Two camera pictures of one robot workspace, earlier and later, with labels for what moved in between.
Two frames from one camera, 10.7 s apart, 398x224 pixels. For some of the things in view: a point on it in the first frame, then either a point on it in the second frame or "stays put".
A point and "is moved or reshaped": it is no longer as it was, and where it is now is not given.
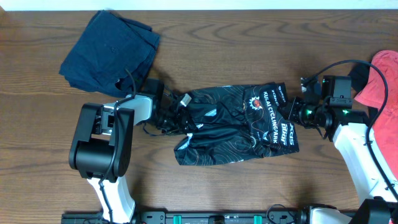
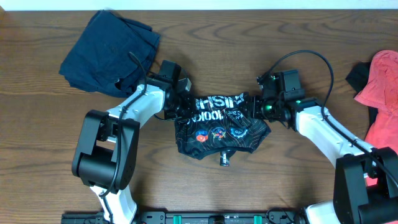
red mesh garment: [372, 93] stays put
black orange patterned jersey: [234, 123] is moved or reshaped
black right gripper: [291, 114] -> [254, 102]
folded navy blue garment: [109, 45] stays put
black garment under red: [358, 75] stays put
